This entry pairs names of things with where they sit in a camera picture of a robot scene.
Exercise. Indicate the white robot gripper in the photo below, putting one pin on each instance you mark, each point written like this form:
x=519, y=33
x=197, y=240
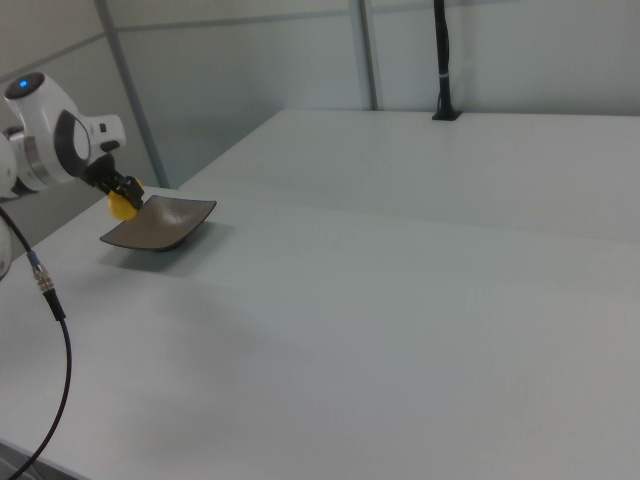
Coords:
x=102, y=132

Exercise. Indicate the yellow potato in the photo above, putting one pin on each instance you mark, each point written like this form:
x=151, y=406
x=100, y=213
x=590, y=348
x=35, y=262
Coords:
x=121, y=209

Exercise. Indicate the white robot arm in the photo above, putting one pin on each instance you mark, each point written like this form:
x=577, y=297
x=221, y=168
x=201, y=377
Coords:
x=35, y=125

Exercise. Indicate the square brown ceramic plate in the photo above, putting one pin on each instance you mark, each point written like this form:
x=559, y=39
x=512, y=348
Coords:
x=165, y=225

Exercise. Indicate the grey metal partition post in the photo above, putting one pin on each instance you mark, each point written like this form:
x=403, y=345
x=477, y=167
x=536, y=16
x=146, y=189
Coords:
x=367, y=55
x=132, y=95

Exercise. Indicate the black camera pole stand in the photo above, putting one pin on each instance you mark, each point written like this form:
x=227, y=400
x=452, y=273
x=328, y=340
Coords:
x=443, y=60

